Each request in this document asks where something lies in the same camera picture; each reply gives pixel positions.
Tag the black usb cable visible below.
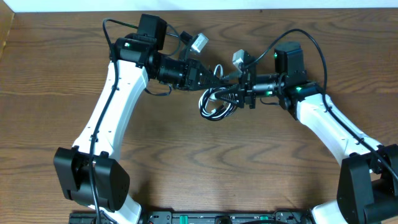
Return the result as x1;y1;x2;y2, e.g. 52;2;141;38
198;86;239;121

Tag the black left camera cable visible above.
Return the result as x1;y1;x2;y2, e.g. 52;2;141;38
88;17;182;224

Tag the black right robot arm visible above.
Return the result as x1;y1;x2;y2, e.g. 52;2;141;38
216;42;397;223

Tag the brown cardboard panel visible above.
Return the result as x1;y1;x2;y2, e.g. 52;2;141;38
0;0;15;56

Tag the white usb cable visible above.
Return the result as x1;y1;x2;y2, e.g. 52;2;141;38
201;63;237;119

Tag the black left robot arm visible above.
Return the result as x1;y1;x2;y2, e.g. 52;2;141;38
53;14;221;223

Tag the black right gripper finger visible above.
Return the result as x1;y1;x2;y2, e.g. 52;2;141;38
215;87;241;108
222;70;242;85

